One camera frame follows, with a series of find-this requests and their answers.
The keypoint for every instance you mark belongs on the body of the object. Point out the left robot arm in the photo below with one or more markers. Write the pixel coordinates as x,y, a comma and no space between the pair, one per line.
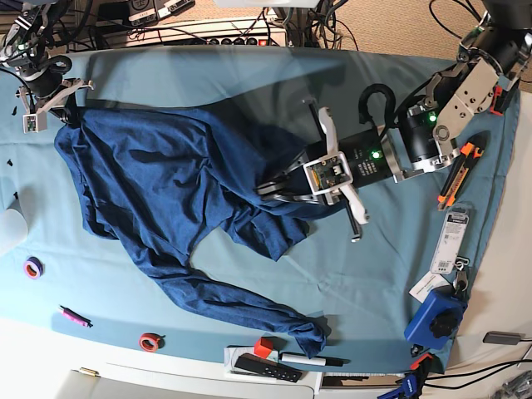
417,135

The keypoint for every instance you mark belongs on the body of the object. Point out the white paper roll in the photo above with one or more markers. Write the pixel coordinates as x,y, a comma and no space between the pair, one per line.
13,230

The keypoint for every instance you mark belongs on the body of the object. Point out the purple tape roll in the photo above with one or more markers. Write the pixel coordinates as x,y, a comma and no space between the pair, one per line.
33,268

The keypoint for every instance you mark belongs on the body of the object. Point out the orange black lower clamp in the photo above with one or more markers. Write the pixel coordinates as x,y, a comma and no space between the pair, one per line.
424,360

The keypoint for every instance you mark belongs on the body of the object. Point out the dark blue t-shirt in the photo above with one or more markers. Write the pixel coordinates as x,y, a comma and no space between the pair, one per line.
160,182

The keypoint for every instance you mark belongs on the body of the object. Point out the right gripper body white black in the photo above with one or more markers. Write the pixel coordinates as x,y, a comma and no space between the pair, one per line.
37,109

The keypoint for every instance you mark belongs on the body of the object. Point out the pink marker pen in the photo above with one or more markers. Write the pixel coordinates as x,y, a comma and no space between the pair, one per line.
75,317

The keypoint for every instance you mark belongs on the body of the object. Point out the red tape roll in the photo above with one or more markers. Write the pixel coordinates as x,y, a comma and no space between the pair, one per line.
151,342

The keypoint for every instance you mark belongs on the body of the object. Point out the white packaged item blister card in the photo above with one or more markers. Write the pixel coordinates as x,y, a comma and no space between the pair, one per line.
452,233

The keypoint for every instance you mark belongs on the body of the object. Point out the white black marker pen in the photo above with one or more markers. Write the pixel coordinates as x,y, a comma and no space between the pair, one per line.
312,361

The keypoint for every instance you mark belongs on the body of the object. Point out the orange black utility knife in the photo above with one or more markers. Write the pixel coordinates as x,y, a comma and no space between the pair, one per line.
461,168

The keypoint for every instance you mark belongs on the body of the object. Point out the black remote control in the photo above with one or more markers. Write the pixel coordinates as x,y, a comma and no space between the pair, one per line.
266,368

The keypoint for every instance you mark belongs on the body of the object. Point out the white paper card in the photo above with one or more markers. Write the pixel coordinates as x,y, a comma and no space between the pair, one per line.
426,284

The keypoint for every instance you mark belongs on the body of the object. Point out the black foot pedal start label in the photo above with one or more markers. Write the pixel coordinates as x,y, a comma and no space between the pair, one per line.
141,12

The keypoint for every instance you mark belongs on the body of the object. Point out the light blue table cloth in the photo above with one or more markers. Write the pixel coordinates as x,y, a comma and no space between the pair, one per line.
360,290

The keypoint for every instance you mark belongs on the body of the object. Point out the red cube block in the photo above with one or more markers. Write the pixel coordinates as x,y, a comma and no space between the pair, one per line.
263,348

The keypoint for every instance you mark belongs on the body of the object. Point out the white power strip red switch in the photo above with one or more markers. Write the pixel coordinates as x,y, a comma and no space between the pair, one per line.
225,41

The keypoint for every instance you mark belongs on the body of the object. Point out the blue black clamp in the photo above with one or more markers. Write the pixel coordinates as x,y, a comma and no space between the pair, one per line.
409,387

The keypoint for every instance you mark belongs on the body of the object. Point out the orange black clamp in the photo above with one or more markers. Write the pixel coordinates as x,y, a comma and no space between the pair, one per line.
501,100
424,360

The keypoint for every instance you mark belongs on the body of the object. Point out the metal carabiner keys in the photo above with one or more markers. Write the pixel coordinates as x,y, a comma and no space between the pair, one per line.
461,282

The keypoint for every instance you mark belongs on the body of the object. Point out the white book under remote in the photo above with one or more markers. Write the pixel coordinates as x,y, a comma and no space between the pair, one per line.
311,378

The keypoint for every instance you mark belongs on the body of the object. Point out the grey adapter box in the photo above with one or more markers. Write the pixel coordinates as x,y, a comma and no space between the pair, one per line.
502,338

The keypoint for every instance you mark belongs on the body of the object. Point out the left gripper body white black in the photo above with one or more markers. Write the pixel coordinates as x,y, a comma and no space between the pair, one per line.
336,168

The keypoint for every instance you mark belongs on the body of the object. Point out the blue box black knob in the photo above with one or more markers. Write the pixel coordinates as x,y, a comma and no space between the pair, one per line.
436,320

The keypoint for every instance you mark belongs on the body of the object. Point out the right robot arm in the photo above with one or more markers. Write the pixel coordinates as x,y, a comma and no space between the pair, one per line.
44,90

